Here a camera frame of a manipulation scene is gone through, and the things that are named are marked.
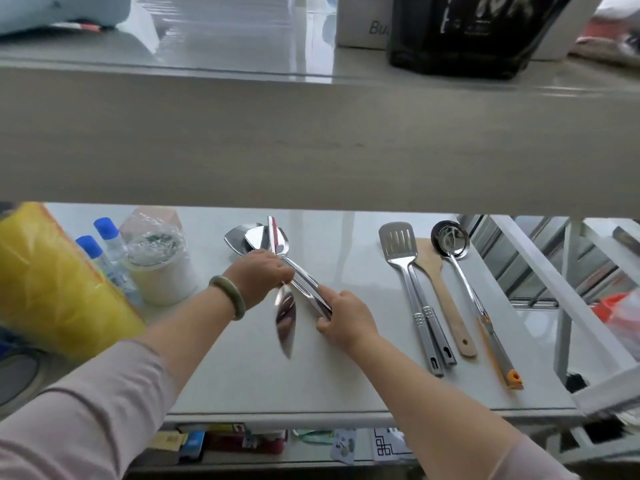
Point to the person's right hand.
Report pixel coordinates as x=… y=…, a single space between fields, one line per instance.
x=350 y=319

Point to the person's left hand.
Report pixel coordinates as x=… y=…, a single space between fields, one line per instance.
x=255 y=277

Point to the person's right fingers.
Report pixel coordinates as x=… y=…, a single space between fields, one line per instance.
x=327 y=304

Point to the person's left fingers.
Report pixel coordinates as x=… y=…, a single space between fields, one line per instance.
x=281 y=275

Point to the steel spatula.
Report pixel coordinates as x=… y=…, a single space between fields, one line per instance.
x=240 y=238
x=260 y=238

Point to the steel utensil with red stripe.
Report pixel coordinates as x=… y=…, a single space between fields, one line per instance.
x=285 y=319

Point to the person's left forearm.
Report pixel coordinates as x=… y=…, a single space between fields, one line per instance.
x=125 y=384

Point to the person's right forearm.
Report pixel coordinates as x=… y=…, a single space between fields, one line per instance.
x=440 y=414

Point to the steel slotted turner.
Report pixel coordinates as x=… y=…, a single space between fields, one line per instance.
x=398 y=244

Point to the wooden spatula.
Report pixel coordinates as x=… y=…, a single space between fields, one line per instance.
x=445 y=294

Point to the white cup with plastic wrap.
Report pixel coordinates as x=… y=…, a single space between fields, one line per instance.
x=157 y=264

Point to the white shelf rack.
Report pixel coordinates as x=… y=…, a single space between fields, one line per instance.
x=300 y=144

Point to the white card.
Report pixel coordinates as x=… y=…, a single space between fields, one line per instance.
x=344 y=446

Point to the white paper with black pattern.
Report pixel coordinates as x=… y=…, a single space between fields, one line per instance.
x=390 y=444

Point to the red box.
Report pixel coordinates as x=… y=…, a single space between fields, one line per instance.
x=250 y=440

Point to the blue cap water bottle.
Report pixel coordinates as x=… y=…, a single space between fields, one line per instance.
x=102 y=264
x=111 y=239

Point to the blue box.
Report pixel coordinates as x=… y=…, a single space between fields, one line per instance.
x=192 y=444

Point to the yellow box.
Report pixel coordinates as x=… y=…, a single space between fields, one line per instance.
x=167 y=441

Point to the yellow plastic bag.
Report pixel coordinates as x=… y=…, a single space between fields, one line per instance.
x=55 y=284

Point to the white box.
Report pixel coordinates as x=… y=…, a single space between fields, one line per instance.
x=362 y=19

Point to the black round pot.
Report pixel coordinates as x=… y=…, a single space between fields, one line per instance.
x=17 y=379

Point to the red plastic bag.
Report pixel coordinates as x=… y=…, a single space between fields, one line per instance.
x=622 y=319

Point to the black bag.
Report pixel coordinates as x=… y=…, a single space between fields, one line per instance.
x=465 y=39

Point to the light blue cloth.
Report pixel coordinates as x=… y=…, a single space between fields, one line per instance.
x=55 y=9

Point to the white metal frame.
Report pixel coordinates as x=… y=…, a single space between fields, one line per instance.
x=550 y=289

